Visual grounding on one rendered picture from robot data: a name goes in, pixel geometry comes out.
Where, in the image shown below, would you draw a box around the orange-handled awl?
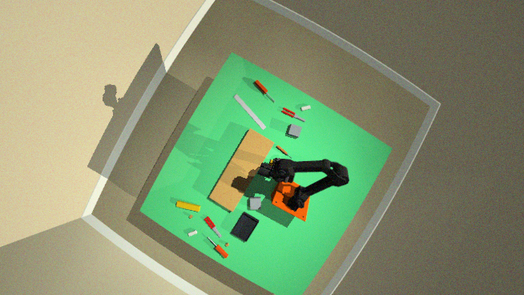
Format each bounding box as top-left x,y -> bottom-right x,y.
208,237 -> 228,258
254,80 -> 275,102

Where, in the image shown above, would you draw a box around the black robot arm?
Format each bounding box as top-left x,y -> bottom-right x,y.
257,158 -> 349,212

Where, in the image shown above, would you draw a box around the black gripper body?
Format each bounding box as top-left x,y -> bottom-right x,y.
288,173 -> 296,184

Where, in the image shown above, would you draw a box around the red-handled pliers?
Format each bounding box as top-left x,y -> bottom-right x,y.
205,216 -> 222,237
282,107 -> 305,121

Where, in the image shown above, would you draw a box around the white flat strip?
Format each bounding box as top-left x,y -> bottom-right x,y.
234,95 -> 266,130

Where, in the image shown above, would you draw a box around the yellow flat bar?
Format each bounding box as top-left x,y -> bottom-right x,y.
176,200 -> 200,212

